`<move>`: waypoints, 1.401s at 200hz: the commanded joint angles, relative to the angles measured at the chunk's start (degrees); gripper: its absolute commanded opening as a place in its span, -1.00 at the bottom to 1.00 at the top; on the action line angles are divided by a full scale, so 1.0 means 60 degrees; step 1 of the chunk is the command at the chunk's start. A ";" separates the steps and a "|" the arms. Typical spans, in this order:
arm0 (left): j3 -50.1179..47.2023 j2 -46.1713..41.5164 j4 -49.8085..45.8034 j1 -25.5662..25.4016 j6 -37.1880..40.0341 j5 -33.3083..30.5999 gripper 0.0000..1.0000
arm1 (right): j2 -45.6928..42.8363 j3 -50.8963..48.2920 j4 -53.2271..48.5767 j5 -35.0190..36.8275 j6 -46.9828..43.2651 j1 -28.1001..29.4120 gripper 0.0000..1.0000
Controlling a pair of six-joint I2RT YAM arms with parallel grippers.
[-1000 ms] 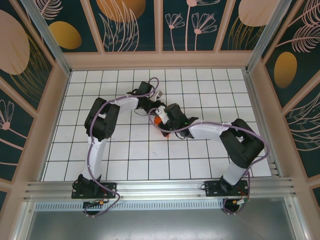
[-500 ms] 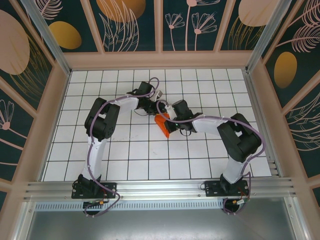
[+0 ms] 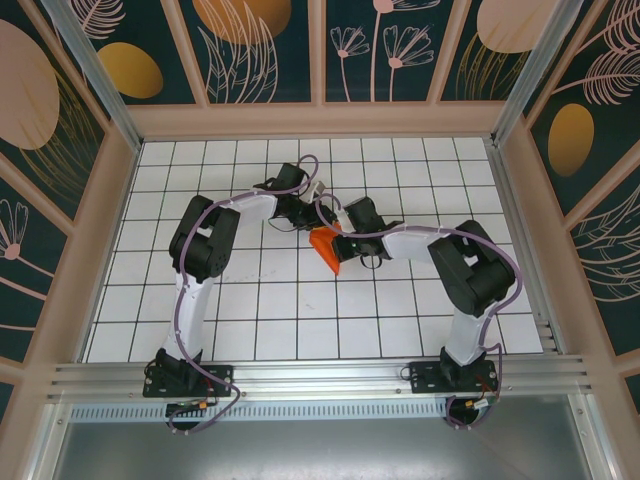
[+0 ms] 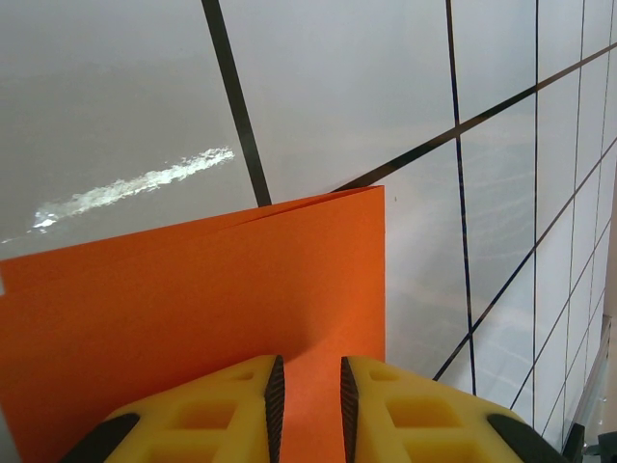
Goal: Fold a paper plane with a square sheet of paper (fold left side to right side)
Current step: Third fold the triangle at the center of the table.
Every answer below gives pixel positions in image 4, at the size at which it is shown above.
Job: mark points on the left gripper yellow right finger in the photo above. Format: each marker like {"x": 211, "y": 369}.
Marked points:
{"x": 434, "y": 448}

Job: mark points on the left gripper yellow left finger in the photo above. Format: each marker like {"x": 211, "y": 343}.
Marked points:
{"x": 159, "y": 448}

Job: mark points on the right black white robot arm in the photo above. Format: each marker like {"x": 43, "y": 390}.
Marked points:
{"x": 576, "y": 448}

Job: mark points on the orange cloth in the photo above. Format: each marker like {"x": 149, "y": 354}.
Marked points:
{"x": 193, "y": 289}

